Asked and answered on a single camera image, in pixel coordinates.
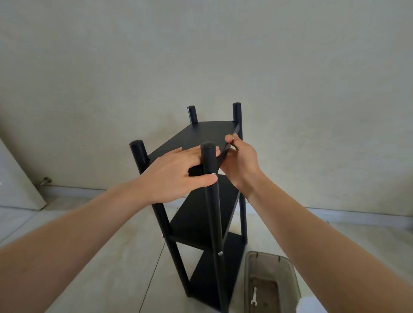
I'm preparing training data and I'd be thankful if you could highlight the white cloth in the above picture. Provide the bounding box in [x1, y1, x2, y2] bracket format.
[298, 296, 328, 313]

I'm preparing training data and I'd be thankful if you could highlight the beige leaning board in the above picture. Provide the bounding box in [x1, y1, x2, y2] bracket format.
[0, 139, 48, 211]

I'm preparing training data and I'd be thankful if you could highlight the person's left hand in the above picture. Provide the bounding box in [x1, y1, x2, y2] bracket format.
[138, 147, 222, 206]

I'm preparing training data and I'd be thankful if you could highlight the person's right hand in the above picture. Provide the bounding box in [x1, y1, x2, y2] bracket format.
[219, 134, 265, 192]

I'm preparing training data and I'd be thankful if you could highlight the grey translucent plastic bin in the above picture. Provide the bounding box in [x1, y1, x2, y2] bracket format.
[244, 251, 302, 313]

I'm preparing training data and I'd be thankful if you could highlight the person's right forearm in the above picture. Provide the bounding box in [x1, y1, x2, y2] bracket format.
[240, 170, 413, 313]

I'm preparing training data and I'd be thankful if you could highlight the black three-tier shelf rack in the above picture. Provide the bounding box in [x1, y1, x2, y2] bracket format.
[130, 103, 248, 313]

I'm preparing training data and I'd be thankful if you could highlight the person's left forearm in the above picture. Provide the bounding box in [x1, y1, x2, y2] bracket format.
[0, 176, 153, 313]

